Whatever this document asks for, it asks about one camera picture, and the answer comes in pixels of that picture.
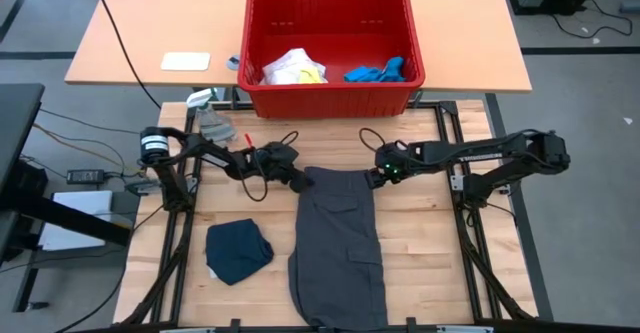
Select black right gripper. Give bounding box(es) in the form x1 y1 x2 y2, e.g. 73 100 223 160
365 139 419 191

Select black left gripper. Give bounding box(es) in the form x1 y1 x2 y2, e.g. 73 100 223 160
244 141 316 196

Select dark grey cargo shorts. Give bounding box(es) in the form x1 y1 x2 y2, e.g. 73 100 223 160
287 166 391 332

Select navy blue garment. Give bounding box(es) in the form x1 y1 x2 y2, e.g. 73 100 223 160
204 217 276 287

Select bright blue garment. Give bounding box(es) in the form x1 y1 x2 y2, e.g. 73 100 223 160
343 55 408 85

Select red plastic laundry basket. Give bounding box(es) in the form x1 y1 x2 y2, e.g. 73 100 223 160
237 0 427 121

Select clear spray bottle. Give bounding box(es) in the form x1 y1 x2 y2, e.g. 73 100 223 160
185 87 239 147

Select yellow garment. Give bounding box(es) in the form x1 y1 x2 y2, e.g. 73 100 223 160
297 66 324 85

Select white garment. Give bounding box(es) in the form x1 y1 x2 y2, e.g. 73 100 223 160
259 47 329 87

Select light wood desk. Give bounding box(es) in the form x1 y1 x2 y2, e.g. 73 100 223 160
63 0 534 95

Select white rectangular pad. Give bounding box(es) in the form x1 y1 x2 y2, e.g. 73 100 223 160
159 51 212 73

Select black power adapter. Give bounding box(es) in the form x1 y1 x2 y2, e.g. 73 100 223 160
65 168 107 186

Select white box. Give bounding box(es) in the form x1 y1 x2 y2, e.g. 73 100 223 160
37 189 135 253

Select black monitor stand desk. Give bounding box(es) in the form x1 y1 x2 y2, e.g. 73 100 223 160
0 82 134 315

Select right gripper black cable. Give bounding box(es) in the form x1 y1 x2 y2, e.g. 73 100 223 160
357 126 389 155

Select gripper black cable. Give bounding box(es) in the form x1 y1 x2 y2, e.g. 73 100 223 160
357 126 389 155
238 129 301 204

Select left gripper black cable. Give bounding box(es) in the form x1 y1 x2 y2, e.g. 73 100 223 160
238 129 301 204

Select black aluminium table frame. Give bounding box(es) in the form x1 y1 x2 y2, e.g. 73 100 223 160
118 99 640 333

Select thin black floor cable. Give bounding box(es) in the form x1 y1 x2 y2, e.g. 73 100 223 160
38 107 154 140

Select brown floor cable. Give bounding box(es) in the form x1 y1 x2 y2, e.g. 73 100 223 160
31 122 144 175

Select black cable over desk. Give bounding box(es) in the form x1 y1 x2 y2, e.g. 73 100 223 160
88 0 163 111

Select black floor cable loop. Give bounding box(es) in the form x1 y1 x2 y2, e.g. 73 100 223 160
548 0 635 40

